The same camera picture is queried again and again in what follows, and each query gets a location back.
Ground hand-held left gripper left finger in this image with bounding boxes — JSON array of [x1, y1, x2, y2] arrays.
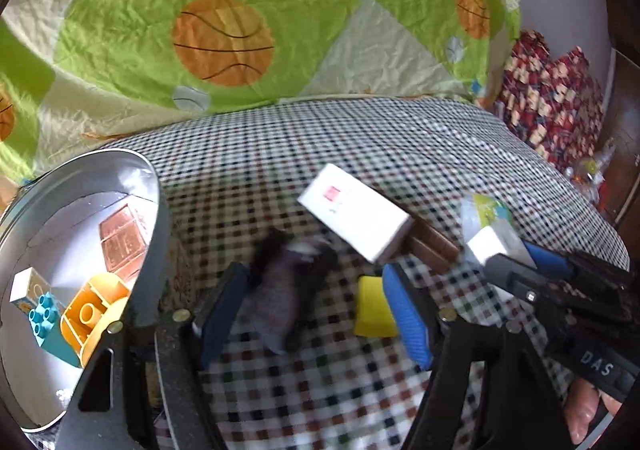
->
[[57, 262, 251, 450]]

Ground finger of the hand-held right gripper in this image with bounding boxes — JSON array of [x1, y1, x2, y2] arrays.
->
[[482, 252, 562, 311], [522, 241, 627, 281]]

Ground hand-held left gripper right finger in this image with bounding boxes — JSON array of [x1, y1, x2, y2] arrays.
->
[[381, 262, 596, 450]]

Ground clear white green packet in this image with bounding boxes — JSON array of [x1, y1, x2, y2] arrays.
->
[[460, 192, 536, 275]]

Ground dark grey plush toy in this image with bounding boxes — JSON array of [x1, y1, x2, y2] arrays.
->
[[247, 227, 341, 356]]

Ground brown chocolate bar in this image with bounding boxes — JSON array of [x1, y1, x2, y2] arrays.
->
[[405, 217, 461, 275]]

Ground white cardboard box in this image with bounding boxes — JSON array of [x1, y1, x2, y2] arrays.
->
[[296, 162, 415, 265]]

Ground yellow toy block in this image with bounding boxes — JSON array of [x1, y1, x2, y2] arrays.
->
[[60, 274, 132, 366]]

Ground teal toy brick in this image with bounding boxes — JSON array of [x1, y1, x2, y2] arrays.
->
[[27, 292, 83, 370]]

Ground round metal cookie tin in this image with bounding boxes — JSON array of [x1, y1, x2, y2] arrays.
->
[[0, 148, 173, 433]]

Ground white toy block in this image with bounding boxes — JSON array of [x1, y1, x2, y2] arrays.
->
[[9, 267, 52, 317]]

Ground person's right hand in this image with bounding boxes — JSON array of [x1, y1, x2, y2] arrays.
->
[[562, 377, 623, 446]]

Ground flat yellow block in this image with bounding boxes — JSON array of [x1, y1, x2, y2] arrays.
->
[[354, 276, 399, 338]]

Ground brown wooden cabinet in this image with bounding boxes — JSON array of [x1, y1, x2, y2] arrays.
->
[[597, 47, 640, 231]]

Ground red patterned pillows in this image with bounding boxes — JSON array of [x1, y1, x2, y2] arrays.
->
[[492, 30, 606, 165]]

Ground checkered tablecloth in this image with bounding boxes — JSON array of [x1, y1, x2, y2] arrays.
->
[[25, 97, 631, 450]]

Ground green basketball print bedsheet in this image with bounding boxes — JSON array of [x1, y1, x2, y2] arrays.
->
[[0, 0, 523, 181]]

